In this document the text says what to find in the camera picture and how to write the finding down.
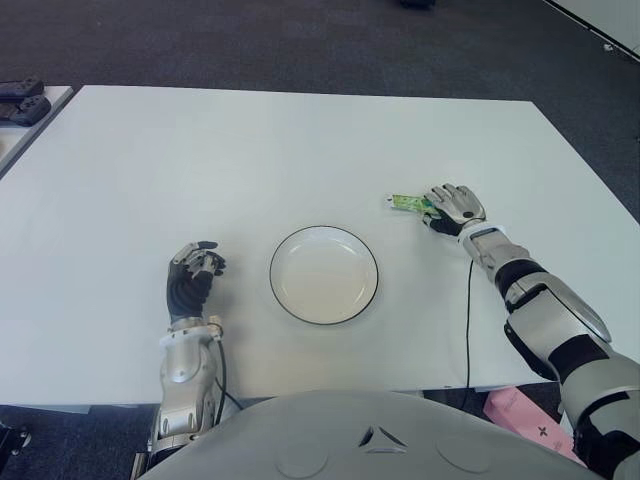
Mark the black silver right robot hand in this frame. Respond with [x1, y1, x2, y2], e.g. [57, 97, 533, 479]
[421, 183, 488, 237]

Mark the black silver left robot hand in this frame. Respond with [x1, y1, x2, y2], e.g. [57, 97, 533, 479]
[166, 240, 227, 326]

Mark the green snack packet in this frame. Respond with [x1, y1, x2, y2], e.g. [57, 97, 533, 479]
[383, 193, 436, 215]

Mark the white plate with black rim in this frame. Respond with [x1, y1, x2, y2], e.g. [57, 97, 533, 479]
[269, 225, 380, 329]

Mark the grey robot torso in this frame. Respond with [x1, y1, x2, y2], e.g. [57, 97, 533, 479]
[139, 389, 591, 480]

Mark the pink cardboard box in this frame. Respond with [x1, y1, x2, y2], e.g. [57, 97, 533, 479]
[482, 388, 581, 456]

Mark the white side table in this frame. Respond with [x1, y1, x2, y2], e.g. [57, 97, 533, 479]
[0, 84, 74, 179]

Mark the black equipment base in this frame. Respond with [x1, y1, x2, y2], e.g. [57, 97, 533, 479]
[0, 422, 34, 456]

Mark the white background desk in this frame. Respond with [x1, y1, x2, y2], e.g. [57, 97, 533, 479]
[542, 0, 640, 54]

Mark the dark grey game controller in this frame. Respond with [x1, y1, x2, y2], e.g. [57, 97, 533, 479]
[0, 95, 52, 126]
[0, 75, 44, 97]

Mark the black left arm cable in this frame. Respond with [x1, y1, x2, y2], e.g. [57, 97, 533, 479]
[214, 337, 246, 414]

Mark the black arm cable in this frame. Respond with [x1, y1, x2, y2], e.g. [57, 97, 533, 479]
[214, 337, 246, 414]
[464, 259, 476, 389]

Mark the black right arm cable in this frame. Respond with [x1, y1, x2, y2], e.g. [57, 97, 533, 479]
[464, 259, 476, 389]

